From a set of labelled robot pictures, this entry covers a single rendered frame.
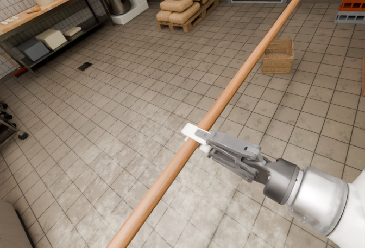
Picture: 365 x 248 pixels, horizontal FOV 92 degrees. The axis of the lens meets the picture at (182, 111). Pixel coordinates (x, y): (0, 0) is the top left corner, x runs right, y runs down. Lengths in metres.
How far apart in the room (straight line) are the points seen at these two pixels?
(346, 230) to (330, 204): 0.03
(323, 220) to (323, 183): 0.05
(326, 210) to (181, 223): 1.34
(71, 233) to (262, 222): 1.54
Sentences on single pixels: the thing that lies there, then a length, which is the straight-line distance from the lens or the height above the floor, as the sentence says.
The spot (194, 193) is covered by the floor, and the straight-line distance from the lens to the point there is 1.63.
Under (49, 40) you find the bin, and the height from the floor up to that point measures 0.41.
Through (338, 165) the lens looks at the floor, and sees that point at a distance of 1.86.
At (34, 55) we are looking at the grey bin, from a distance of 4.68.
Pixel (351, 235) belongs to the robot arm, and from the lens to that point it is 0.36.
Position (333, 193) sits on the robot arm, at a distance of 0.35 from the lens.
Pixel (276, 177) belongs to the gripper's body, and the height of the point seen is 1.23.
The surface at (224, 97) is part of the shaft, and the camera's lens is 0.47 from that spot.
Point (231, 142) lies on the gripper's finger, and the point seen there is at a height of 1.25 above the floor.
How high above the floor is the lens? 1.55
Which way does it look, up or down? 48 degrees down
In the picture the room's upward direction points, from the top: 20 degrees counter-clockwise
